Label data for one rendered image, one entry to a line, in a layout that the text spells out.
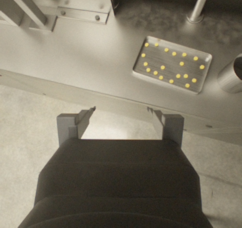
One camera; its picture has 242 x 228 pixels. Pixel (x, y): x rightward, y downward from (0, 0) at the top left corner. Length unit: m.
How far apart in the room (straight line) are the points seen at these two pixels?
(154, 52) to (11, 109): 1.41
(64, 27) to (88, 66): 0.17
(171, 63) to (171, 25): 0.12
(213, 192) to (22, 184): 1.42
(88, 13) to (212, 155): 1.17
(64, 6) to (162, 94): 0.44
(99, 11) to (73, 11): 0.09
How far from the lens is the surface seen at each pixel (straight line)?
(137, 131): 1.29
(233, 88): 0.52
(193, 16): 0.61
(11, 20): 0.73
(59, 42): 0.63
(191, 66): 0.54
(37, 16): 0.65
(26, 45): 0.69
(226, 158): 1.42
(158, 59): 0.53
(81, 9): 0.66
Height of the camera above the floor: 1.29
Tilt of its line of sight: 78 degrees down
